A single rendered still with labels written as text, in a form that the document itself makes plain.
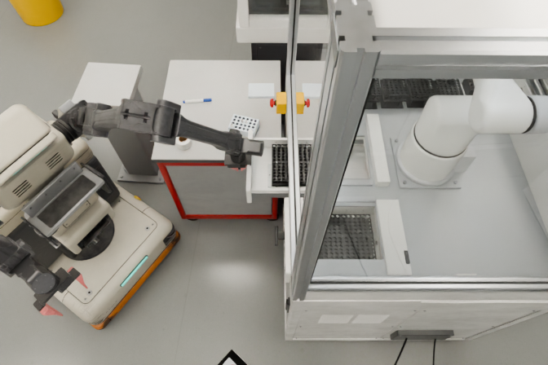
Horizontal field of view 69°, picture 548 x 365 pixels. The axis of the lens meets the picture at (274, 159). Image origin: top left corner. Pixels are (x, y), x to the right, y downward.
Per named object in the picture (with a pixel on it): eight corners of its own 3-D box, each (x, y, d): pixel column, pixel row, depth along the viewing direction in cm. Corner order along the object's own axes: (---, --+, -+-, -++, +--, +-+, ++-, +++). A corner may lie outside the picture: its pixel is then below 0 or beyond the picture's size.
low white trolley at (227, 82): (182, 226, 242) (151, 159, 178) (193, 142, 276) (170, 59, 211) (278, 226, 243) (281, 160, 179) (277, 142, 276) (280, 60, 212)
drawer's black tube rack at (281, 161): (271, 188, 162) (271, 181, 157) (271, 152, 172) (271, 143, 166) (326, 189, 162) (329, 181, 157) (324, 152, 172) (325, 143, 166)
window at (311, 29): (297, 270, 129) (343, 30, 48) (290, 75, 175) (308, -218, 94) (298, 270, 129) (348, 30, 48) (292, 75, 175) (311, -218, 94)
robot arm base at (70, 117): (81, 98, 138) (54, 121, 133) (90, 97, 132) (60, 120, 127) (99, 117, 142) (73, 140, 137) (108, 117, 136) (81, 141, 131)
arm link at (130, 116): (125, 90, 95) (118, 132, 94) (178, 103, 103) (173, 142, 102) (84, 103, 130) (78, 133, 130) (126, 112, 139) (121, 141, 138)
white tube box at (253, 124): (228, 132, 186) (227, 127, 183) (234, 118, 191) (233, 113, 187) (254, 138, 185) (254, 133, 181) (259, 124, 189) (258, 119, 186)
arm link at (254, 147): (228, 128, 137) (224, 152, 136) (262, 132, 136) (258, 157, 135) (235, 133, 149) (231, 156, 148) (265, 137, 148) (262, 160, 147)
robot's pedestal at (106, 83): (117, 181, 259) (67, 104, 194) (130, 142, 275) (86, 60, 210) (163, 184, 258) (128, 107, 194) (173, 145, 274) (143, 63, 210)
